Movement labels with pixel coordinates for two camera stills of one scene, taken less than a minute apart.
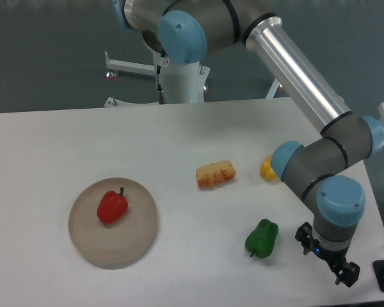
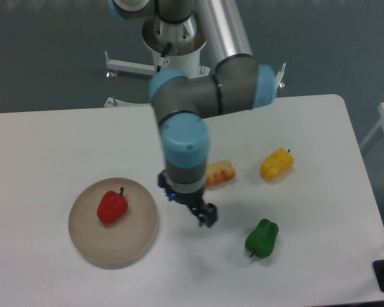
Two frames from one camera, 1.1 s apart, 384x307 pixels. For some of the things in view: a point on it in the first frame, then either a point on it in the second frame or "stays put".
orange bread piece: [212, 174] stays put
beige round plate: [112, 245] stays put
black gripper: [350, 273] -> [207, 213]
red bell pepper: [112, 206] stays put
